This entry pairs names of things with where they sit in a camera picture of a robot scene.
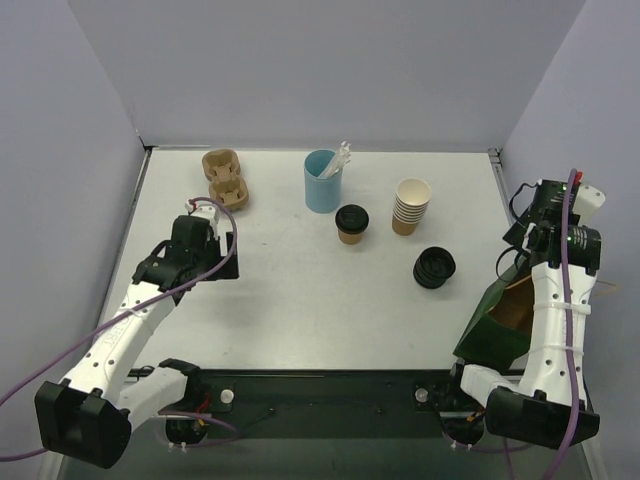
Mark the brown paper bag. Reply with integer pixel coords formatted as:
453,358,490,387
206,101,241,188
452,259,619,371

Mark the stack of black cup lids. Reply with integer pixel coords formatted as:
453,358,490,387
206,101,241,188
413,246,456,289

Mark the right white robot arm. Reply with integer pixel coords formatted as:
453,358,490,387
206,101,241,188
443,180,601,450

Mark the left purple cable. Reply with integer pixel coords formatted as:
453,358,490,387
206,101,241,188
0,197,241,461

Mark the stack of brown paper cups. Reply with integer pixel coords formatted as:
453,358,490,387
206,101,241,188
392,178,432,236

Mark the stack of pulp cup carriers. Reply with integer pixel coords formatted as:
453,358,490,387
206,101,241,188
202,149,249,211

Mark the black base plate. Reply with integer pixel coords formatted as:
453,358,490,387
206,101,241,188
162,368,504,441

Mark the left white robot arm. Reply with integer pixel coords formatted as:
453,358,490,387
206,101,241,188
35,206,239,469

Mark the brown paper coffee cup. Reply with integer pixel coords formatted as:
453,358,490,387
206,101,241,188
338,229,364,245

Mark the light blue cylindrical container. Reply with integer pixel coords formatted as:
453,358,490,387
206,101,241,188
303,150,342,214

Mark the black plastic cup lid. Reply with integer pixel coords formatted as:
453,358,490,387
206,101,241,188
335,204,369,235

